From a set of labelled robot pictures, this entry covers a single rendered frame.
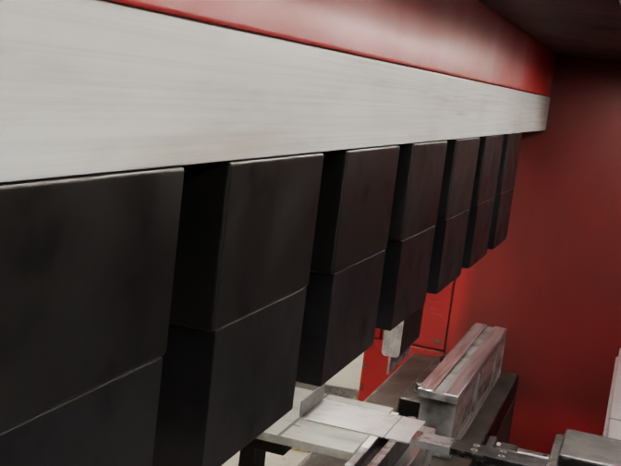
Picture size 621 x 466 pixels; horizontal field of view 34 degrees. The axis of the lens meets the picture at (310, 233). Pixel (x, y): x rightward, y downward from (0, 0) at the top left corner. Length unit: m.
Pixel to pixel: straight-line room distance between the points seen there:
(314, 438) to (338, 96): 0.57
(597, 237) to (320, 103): 1.39
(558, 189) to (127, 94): 1.62
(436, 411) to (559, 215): 0.60
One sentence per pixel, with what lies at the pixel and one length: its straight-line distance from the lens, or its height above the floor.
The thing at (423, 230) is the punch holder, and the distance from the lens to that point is 0.98.
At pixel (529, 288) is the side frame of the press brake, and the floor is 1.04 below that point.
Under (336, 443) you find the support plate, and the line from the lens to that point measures 1.14.
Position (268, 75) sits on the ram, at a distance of 0.53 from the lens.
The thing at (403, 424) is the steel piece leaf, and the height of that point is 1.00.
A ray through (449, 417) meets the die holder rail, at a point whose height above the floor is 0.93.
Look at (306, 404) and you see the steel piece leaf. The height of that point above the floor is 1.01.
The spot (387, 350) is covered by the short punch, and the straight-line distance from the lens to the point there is 1.12.
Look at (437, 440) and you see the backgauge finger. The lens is 1.18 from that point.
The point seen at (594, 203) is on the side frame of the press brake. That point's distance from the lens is 1.97.
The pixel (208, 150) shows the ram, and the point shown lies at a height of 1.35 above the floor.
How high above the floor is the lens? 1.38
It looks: 8 degrees down
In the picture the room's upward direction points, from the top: 7 degrees clockwise
